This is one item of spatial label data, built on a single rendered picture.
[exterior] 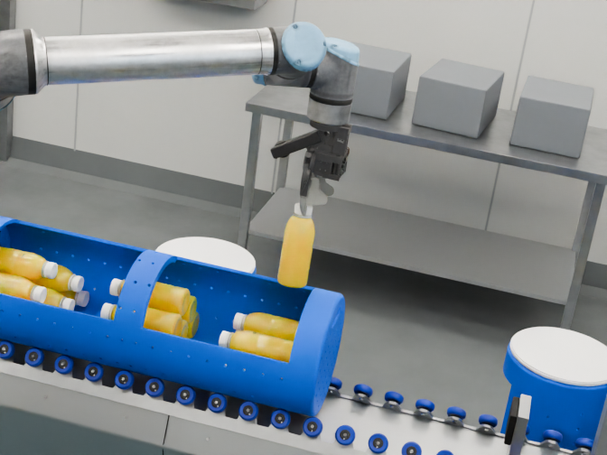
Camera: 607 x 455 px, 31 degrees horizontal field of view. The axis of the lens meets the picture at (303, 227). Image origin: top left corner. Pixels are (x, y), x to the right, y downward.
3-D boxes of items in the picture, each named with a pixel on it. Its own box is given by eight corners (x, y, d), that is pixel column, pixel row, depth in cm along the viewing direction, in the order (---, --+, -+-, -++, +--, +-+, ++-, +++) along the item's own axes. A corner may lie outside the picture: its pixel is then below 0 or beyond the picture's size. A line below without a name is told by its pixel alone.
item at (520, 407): (514, 478, 246) (528, 419, 239) (496, 473, 246) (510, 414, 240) (518, 453, 255) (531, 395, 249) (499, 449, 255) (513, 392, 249)
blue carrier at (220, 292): (306, 441, 244) (324, 325, 234) (-54, 348, 259) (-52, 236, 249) (334, 382, 270) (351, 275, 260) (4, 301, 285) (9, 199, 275)
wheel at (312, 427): (322, 417, 247) (323, 418, 249) (303, 415, 247) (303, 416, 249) (321, 437, 246) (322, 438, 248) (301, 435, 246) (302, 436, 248)
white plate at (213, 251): (134, 247, 303) (134, 251, 304) (194, 289, 285) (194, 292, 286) (214, 229, 321) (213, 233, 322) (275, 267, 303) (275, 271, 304)
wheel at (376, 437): (390, 435, 244) (390, 436, 246) (370, 430, 245) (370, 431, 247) (385, 455, 243) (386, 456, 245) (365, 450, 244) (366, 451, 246)
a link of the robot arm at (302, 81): (261, 31, 217) (322, 35, 220) (247, 42, 228) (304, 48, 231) (260, 78, 216) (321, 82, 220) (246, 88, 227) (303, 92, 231)
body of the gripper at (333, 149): (337, 184, 233) (347, 130, 228) (298, 176, 234) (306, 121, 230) (345, 173, 240) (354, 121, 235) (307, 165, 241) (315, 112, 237)
